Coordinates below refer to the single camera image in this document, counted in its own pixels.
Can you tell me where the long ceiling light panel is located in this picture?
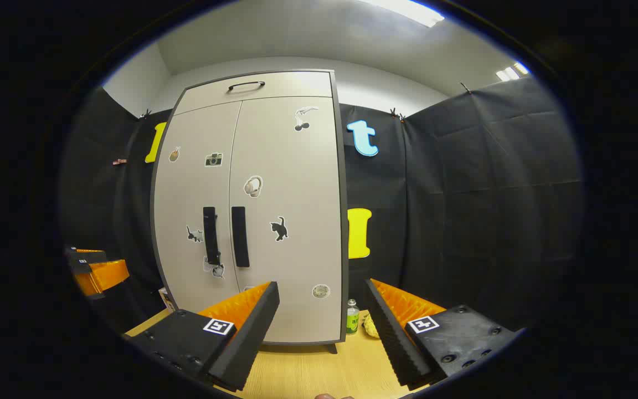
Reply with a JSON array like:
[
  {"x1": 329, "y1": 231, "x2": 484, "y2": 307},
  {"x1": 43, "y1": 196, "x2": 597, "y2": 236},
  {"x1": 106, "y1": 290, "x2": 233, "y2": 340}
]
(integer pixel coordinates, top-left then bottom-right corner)
[{"x1": 361, "y1": 0, "x2": 445, "y2": 28}]

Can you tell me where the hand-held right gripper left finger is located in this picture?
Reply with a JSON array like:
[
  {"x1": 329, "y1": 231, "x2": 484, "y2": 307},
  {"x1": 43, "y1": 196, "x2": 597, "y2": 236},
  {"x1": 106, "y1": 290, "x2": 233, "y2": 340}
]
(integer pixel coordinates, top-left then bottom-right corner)
[{"x1": 125, "y1": 281, "x2": 281, "y2": 393}]

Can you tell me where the grey cabinet door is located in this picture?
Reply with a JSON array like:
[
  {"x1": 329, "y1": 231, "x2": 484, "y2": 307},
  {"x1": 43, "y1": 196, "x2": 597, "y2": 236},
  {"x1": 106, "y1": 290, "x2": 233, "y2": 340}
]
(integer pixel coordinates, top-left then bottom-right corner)
[
  {"x1": 228, "y1": 96, "x2": 347, "y2": 344},
  {"x1": 153, "y1": 101, "x2": 242, "y2": 314}
]

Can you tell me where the black backdrop cloth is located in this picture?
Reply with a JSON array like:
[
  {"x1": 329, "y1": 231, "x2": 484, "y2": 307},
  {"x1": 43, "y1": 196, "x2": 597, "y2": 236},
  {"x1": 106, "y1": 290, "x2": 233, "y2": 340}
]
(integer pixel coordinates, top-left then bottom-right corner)
[{"x1": 61, "y1": 75, "x2": 583, "y2": 340}]

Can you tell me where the grey cabinet drawer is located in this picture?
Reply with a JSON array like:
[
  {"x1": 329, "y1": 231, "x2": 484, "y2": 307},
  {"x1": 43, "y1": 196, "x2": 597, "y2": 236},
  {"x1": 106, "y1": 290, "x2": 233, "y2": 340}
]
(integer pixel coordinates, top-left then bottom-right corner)
[{"x1": 174, "y1": 70, "x2": 334, "y2": 116}]

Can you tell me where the grey double-door shoe cabinet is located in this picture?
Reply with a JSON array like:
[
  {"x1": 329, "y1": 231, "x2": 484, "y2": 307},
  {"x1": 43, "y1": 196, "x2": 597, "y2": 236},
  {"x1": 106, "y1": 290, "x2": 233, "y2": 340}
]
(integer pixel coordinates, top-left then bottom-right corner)
[{"x1": 150, "y1": 69, "x2": 350, "y2": 355}]

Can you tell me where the small ceiling light panel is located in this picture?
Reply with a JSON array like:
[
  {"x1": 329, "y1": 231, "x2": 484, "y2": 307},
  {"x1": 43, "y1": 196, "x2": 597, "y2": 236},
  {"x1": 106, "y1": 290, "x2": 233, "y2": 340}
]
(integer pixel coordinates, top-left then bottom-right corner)
[{"x1": 495, "y1": 62, "x2": 530, "y2": 82}]

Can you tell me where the green label bottle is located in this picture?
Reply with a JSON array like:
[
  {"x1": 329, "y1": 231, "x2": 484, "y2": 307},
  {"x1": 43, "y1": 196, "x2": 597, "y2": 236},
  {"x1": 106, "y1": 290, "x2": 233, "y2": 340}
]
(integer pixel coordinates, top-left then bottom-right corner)
[{"x1": 346, "y1": 299, "x2": 361, "y2": 335}]

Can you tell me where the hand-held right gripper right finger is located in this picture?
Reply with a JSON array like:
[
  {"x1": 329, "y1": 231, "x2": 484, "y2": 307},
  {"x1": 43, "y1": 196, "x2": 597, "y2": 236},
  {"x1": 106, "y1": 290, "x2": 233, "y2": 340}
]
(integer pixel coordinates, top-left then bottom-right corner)
[{"x1": 364, "y1": 278, "x2": 519, "y2": 390}]

